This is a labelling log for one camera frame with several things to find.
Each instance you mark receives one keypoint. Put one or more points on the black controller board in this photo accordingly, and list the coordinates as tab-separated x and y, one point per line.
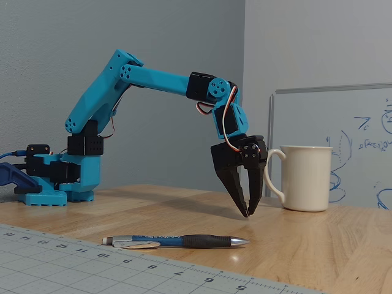
36	153

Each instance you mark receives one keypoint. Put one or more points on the dark blue table clamp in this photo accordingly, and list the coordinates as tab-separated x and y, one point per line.
15	179

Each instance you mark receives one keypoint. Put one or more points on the blue robot arm with base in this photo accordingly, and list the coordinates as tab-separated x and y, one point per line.
153	78

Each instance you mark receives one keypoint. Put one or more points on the cream ceramic mug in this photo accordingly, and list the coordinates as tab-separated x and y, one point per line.
307	177

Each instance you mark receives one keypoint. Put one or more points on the whiteboard with blue scribbles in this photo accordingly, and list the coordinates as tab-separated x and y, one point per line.
306	119

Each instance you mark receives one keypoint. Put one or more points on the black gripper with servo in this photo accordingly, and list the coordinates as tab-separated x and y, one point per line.
227	157

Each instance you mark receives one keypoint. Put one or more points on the blue mechanical pencil black grip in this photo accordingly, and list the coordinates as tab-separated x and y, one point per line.
202	241

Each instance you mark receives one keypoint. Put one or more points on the grey gridded cutting mat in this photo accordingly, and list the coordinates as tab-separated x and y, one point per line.
76	269

